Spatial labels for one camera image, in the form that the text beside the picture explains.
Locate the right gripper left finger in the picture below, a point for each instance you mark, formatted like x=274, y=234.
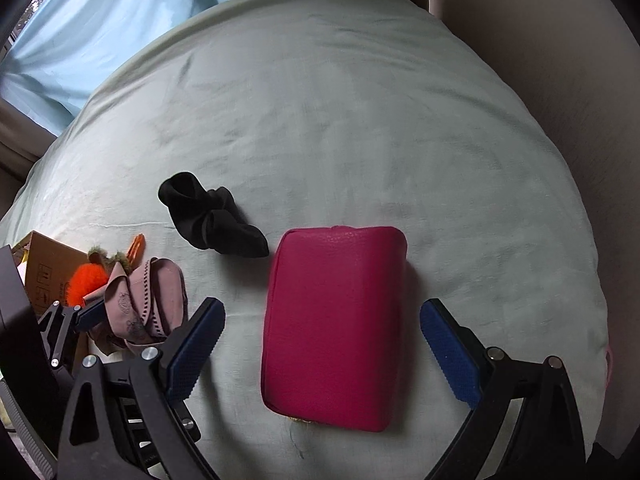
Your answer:
x=122, y=417

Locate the black sock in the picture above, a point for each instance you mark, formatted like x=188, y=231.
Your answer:
x=210, y=219

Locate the light blue sheer curtain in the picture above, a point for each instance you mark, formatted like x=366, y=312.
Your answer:
x=70, y=47

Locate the magenta leather pouch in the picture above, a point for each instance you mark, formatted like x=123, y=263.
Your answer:
x=333, y=326

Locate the pink cloth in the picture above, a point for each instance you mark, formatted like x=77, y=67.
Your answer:
x=142, y=307

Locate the brown drape left side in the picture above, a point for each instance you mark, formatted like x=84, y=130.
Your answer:
x=23, y=141

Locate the brown cardboard box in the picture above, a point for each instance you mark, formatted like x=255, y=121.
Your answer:
x=46, y=329

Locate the pale green bed sheet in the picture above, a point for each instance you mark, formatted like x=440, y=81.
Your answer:
x=336, y=113

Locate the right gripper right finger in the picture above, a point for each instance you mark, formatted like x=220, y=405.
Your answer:
x=547, y=440

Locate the orange fluffy pompom toy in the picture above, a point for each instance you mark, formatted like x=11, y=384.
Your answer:
x=93, y=275

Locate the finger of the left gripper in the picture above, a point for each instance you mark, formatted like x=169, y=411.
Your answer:
x=91, y=316

